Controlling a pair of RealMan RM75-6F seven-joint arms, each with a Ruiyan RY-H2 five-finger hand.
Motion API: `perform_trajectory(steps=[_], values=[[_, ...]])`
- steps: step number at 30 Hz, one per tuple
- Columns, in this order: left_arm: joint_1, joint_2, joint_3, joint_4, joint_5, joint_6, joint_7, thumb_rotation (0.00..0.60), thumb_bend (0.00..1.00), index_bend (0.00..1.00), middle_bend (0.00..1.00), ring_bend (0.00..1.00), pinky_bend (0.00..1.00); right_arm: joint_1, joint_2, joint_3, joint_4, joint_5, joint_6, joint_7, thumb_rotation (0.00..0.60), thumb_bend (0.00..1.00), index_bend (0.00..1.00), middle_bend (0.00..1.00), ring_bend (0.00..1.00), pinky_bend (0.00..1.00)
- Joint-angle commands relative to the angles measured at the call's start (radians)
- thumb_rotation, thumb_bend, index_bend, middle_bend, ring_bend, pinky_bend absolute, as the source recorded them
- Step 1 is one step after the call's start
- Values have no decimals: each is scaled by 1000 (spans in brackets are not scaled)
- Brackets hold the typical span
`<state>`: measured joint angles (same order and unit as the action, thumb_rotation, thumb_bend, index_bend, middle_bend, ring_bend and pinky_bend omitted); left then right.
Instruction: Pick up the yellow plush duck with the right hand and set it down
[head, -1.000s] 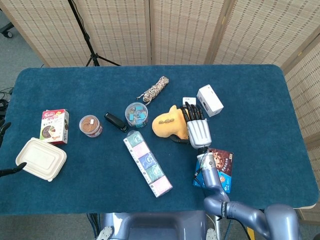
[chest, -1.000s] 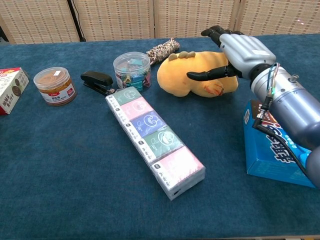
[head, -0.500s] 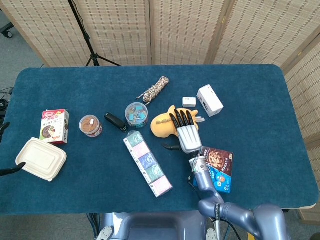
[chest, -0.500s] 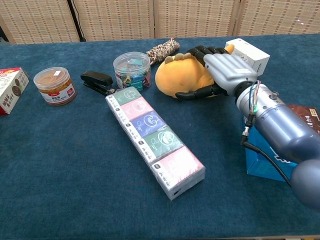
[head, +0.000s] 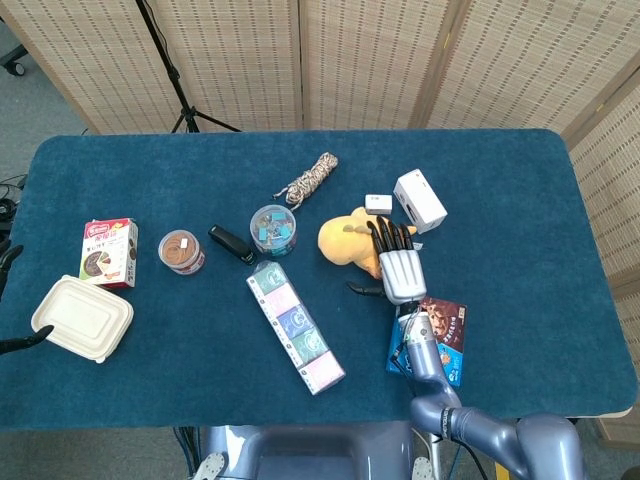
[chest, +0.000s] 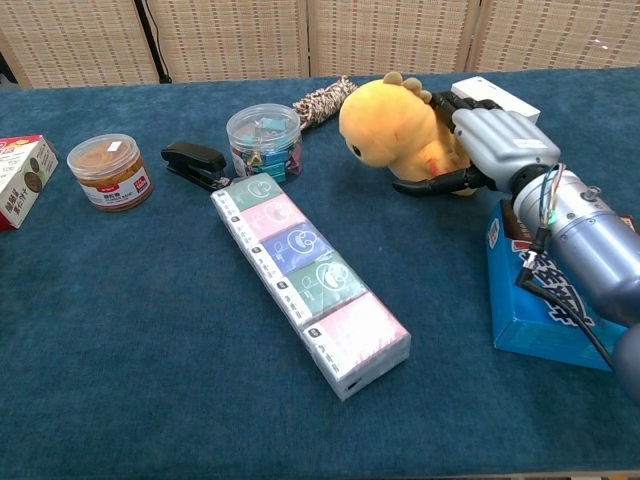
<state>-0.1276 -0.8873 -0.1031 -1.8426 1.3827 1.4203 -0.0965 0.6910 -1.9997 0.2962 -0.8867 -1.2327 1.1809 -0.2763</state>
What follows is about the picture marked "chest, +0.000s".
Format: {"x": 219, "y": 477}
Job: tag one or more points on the bamboo folding screen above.
{"x": 240, "y": 35}

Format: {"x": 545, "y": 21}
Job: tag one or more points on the black stapler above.
{"x": 195, "y": 157}

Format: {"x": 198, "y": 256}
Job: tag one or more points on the clear jar of rubber bands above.
{"x": 112, "y": 175}

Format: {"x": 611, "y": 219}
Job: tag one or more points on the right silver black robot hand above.
{"x": 505, "y": 145}

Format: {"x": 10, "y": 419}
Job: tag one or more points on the blue chocolate cookie box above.
{"x": 520, "y": 320}

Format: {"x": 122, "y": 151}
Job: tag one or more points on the black tripod stand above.
{"x": 152, "y": 40}

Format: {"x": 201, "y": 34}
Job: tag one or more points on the red white biscuit box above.
{"x": 22, "y": 180}

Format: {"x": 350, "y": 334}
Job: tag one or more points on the large white cardboard box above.
{"x": 492, "y": 95}

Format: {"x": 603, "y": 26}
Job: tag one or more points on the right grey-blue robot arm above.
{"x": 590, "y": 250}

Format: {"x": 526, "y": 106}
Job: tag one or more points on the clear jar of binder clips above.
{"x": 265, "y": 142}

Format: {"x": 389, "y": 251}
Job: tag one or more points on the long multicolour tissue pack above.
{"x": 300, "y": 270}

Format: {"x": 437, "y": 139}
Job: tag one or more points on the yellow plush dinosaur toy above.
{"x": 390, "y": 130}

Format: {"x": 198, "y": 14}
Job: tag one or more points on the blue table mat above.
{"x": 150, "y": 325}

